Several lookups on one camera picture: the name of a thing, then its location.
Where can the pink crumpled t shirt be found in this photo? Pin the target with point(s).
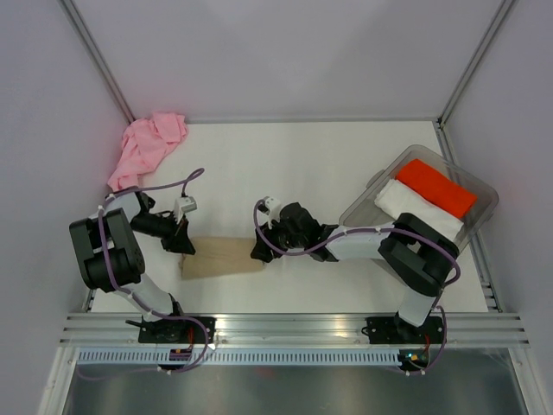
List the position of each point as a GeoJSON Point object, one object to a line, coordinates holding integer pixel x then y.
{"type": "Point", "coordinates": [145, 143]}

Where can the clear grey plastic bin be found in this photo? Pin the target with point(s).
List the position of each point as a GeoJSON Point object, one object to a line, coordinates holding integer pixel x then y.
{"type": "Point", "coordinates": [364, 213]}

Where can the beige t shirt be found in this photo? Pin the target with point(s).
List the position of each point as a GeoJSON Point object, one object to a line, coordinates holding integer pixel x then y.
{"type": "Point", "coordinates": [218, 257]}

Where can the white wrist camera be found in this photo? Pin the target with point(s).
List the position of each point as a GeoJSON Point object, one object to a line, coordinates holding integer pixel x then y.
{"type": "Point", "coordinates": [183, 206]}
{"type": "Point", "coordinates": [271, 208]}

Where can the white slotted cable duct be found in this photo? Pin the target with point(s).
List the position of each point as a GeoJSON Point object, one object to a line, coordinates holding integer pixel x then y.
{"type": "Point", "coordinates": [244, 357]}

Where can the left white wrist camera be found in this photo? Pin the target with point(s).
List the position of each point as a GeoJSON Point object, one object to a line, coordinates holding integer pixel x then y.
{"type": "Point", "coordinates": [183, 206]}

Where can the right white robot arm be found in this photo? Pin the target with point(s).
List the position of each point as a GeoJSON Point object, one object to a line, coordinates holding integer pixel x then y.
{"type": "Point", "coordinates": [417, 254]}

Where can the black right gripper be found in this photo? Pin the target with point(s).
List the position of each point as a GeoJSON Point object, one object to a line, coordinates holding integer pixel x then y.
{"type": "Point", "coordinates": [262, 249]}

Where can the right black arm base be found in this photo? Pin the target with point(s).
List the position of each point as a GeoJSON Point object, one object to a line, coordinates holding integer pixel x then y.
{"type": "Point", "coordinates": [392, 330]}

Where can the rolled orange t shirt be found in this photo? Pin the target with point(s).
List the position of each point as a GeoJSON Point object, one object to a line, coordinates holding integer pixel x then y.
{"type": "Point", "coordinates": [436, 188]}

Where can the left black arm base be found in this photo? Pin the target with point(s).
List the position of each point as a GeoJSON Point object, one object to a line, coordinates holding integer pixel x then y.
{"type": "Point", "coordinates": [175, 332]}

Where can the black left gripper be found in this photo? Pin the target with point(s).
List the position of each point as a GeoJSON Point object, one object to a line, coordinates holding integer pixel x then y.
{"type": "Point", "coordinates": [178, 240]}

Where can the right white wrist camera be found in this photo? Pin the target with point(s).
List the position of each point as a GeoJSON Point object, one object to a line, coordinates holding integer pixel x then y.
{"type": "Point", "coordinates": [271, 208]}

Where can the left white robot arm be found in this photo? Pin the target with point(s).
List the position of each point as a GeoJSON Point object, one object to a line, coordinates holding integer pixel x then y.
{"type": "Point", "coordinates": [111, 260]}

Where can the aluminium front rail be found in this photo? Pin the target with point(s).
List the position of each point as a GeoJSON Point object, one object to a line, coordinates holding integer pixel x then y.
{"type": "Point", "coordinates": [464, 330]}

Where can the right aluminium frame post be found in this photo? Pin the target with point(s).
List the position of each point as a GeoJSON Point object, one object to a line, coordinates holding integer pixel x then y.
{"type": "Point", "coordinates": [499, 18]}

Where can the white t shirt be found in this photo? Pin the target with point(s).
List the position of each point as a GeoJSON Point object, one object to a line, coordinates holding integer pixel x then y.
{"type": "Point", "coordinates": [395, 198]}

